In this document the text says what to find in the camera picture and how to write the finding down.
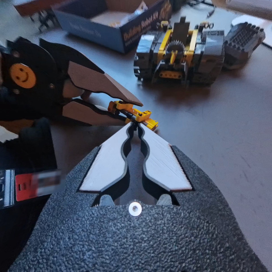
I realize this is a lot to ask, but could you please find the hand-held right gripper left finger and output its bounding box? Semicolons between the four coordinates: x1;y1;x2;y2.
79;122;131;193

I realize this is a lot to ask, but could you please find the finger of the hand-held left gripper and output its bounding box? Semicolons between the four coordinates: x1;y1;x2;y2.
62;101;133;126
63;60;144;107

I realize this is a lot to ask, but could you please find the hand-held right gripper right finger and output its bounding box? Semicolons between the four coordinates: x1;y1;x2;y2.
137;123;193;193

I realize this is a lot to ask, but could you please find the yellow toy brick assembly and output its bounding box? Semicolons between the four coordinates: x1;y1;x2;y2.
107;100;159;131

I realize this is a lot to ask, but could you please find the grey desk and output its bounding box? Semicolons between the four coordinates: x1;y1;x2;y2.
0;0;272;272

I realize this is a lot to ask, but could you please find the dark printed box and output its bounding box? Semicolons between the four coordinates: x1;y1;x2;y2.
52;0;174;54

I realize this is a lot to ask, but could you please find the person's dark clothed body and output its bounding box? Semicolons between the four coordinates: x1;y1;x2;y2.
0;117;64;272

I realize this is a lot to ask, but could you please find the red badge holder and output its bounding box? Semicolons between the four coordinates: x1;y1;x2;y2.
0;168;65;208

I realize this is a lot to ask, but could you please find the grey yellow toy brick vehicle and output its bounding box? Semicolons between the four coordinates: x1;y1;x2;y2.
133;15;266;86

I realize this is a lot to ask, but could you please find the black cable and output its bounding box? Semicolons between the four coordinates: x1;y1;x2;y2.
187;0;215;18

